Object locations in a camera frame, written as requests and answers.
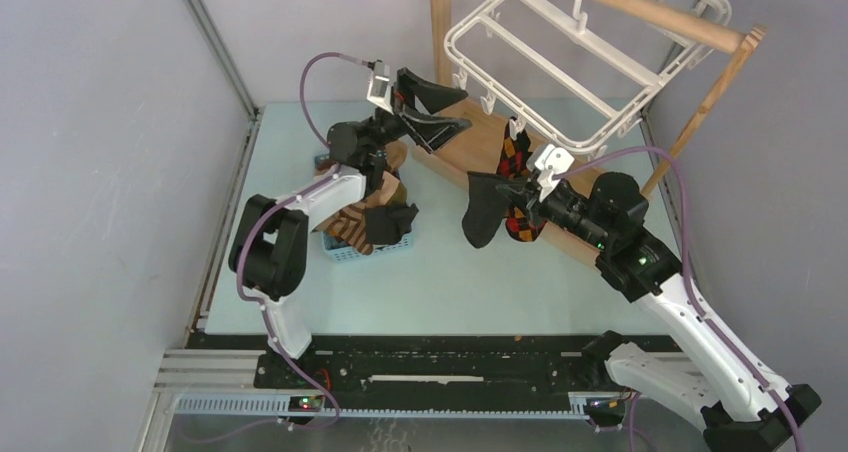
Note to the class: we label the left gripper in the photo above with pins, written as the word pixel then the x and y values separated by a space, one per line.
pixel 430 133

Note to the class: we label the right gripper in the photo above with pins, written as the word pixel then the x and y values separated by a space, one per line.
pixel 531 190

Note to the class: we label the red black argyle sock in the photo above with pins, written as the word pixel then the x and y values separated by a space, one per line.
pixel 520 228

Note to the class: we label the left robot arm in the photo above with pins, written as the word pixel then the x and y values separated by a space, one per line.
pixel 269 251

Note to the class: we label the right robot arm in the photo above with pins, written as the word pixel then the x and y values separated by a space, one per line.
pixel 735 400

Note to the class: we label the wooden hanger stand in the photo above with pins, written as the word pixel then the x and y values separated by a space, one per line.
pixel 698 27

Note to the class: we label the pile of socks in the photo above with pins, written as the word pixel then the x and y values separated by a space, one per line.
pixel 349 225

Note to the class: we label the white plastic clip hanger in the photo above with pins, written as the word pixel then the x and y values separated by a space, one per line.
pixel 579 72

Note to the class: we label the light blue perforated basket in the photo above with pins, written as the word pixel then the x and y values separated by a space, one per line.
pixel 382 248

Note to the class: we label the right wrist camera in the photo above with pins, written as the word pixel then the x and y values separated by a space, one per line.
pixel 550 159

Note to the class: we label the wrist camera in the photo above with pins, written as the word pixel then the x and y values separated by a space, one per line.
pixel 550 159
pixel 379 85

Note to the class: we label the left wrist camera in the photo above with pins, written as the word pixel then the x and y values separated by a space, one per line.
pixel 379 85

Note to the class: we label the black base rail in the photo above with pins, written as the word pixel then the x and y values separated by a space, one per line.
pixel 441 375

